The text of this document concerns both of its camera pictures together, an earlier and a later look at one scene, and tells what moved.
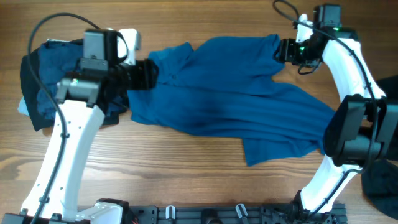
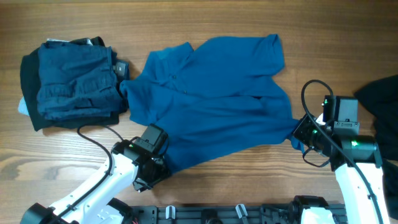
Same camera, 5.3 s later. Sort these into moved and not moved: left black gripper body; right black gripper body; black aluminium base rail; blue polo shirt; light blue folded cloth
Moved: right black gripper body; left black gripper body; blue polo shirt
Not moved: light blue folded cloth; black aluminium base rail
